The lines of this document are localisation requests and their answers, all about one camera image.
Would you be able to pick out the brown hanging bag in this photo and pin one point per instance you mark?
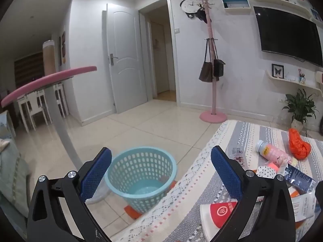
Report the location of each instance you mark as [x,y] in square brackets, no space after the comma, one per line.
[205,73]

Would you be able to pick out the hallway door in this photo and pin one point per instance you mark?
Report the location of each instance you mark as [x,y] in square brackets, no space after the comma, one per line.
[159,60]

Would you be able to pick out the light blue plastic basket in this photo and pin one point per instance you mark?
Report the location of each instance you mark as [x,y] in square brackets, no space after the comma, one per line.
[121,186]

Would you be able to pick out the pink coat rack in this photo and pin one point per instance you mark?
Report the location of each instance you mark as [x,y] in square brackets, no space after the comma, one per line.
[214,93]

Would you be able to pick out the small colourful figurine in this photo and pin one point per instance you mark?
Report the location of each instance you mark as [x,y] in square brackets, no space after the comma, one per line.
[302,77]

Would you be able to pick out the framed butterfly picture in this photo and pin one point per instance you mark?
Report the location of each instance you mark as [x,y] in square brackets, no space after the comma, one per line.
[277,71]

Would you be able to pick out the blue square wall frame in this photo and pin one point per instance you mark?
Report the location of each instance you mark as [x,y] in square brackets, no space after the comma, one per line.
[316,14]

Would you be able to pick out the red white paper packet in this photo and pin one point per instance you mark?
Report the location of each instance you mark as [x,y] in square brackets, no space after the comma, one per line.
[219,214]

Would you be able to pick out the tall beige cylinder appliance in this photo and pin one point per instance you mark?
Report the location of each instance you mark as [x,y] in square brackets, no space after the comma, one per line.
[49,58]

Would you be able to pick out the blue white box shelf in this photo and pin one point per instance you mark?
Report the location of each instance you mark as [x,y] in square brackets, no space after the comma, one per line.
[236,7]

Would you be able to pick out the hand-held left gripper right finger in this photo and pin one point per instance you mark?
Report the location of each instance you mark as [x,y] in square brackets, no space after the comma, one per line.
[227,174]

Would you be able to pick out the green potted plant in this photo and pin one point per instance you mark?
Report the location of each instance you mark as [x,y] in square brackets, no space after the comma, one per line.
[300,105]

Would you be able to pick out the red wall picture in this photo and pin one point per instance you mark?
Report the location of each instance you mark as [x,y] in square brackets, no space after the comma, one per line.
[63,48]

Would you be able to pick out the dark wooden cabinet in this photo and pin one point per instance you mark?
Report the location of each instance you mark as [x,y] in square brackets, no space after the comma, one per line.
[29,68]

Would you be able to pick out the panda wall clock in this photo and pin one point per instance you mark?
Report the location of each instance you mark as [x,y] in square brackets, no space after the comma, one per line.
[189,3]

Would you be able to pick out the pink plastic bottle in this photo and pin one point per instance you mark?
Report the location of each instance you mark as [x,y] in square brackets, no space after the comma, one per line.
[272,153]

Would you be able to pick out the black hanging bag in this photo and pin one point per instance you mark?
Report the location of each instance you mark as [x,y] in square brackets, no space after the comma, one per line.
[219,68]

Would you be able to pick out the white door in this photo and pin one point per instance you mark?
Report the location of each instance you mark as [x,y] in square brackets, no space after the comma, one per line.
[126,55]

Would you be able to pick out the orange mesh bag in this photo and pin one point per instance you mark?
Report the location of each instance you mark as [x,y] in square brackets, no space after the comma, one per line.
[299,143]

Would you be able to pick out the black wall television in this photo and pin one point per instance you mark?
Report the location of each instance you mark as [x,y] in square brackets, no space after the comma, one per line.
[285,32]

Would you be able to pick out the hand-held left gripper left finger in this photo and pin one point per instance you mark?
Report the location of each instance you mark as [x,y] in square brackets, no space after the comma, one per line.
[96,174]

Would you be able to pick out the white dotted packet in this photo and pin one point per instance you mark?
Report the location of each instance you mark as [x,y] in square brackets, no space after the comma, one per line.
[266,172]

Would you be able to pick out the dark blue milk carton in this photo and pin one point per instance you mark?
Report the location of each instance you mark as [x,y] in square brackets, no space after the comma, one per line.
[300,177]

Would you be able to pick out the white curved wall shelf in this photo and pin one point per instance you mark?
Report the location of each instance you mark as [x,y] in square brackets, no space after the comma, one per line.
[290,80]

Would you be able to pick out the pink rimmed glass table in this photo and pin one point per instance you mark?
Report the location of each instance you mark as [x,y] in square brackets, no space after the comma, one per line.
[50,77]

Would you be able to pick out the white dining chair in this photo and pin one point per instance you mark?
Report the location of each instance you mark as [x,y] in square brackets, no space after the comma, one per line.
[37,105]
[60,98]

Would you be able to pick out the white paper leaflet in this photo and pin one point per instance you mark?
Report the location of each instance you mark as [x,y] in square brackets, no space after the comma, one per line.
[304,206]

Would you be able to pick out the pale green sofa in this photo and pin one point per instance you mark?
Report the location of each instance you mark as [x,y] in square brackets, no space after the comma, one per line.
[12,176]

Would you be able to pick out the grey white striped cloth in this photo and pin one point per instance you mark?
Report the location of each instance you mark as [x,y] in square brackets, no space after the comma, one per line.
[191,186]

